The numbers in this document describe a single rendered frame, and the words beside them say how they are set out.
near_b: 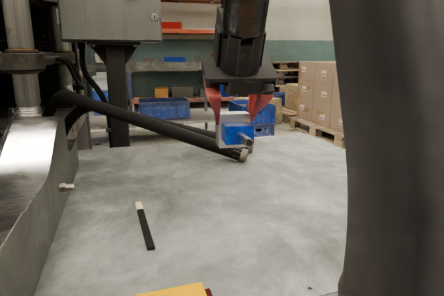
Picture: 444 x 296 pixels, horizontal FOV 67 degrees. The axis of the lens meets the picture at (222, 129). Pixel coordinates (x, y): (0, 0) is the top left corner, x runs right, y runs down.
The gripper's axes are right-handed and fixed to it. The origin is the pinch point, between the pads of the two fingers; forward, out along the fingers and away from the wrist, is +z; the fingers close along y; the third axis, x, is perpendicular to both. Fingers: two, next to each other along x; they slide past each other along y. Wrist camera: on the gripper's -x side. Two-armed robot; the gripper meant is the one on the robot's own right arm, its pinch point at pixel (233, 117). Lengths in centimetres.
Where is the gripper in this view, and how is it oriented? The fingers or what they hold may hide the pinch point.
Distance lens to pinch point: 54.0
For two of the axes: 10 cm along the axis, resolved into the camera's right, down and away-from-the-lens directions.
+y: -9.9, 0.3, -1.5
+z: -0.7, 7.8, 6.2
